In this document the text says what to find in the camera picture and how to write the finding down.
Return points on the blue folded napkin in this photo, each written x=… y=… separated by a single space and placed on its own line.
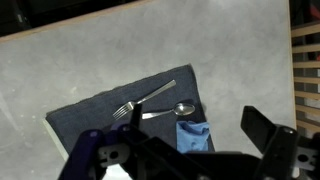
x=192 y=136

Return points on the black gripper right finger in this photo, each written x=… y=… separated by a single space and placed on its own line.
x=283 y=149

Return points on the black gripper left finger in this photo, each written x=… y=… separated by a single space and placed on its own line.
x=143 y=158

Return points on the silver metal spoon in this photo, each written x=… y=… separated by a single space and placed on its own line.
x=180 y=109

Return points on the white round plate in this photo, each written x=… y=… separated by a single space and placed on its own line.
x=116 y=172

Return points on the dark blue cloth placemat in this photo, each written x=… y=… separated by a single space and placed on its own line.
x=96 y=112

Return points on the silver metal fork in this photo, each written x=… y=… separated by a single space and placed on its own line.
x=129 y=106

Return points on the wooden chair far left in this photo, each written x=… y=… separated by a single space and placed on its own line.
x=306 y=76

